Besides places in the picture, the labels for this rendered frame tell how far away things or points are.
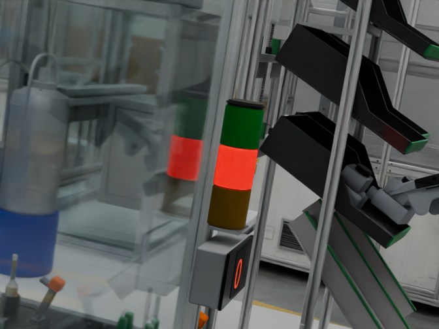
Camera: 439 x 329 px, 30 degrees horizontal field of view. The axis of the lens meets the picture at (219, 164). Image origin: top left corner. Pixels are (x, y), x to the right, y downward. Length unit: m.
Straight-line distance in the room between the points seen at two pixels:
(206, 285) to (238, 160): 0.15
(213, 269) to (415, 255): 4.33
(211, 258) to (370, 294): 0.63
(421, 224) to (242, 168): 4.27
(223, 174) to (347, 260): 0.61
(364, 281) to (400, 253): 3.73
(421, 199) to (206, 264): 0.51
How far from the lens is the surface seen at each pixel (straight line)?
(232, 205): 0.99
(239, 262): 1.03
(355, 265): 1.55
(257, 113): 0.98
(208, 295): 0.99
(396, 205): 1.41
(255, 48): 1.39
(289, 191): 5.41
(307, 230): 1.44
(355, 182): 1.44
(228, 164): 0.99
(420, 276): 5.29
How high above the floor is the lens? 1.49
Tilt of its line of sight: 9 degrees down
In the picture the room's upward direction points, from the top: 9 degrees clockwise
